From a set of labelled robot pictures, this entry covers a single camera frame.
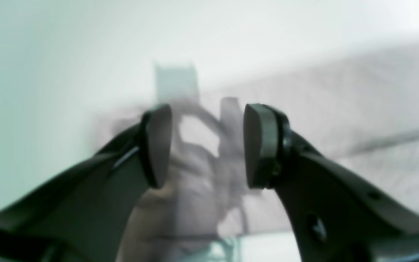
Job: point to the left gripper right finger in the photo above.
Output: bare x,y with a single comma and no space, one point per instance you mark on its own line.
336,216

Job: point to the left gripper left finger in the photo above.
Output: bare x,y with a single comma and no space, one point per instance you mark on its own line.
80,215

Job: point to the pink T-shirt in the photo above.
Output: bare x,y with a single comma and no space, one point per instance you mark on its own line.
330,152

